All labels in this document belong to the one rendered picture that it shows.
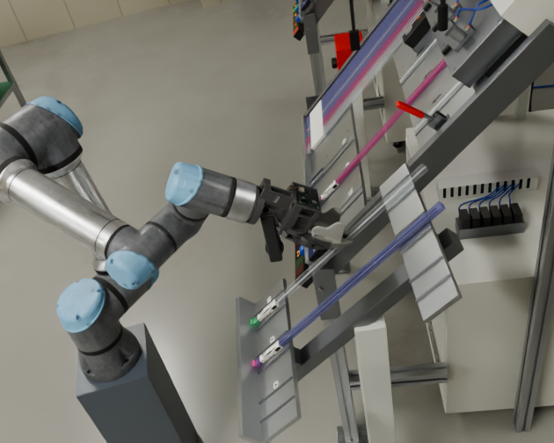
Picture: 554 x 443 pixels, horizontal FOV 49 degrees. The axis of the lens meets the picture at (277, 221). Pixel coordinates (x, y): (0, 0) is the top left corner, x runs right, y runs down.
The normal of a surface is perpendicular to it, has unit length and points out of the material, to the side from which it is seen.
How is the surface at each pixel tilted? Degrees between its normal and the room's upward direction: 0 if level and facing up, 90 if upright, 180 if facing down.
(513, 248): 0
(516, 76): 90
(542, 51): 90
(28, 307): 0
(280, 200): 90
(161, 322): 0
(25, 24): 90
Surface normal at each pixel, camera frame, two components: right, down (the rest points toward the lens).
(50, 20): 0.22, 0.61
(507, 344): -0.02, 0.65
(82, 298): -0.24, -0.66
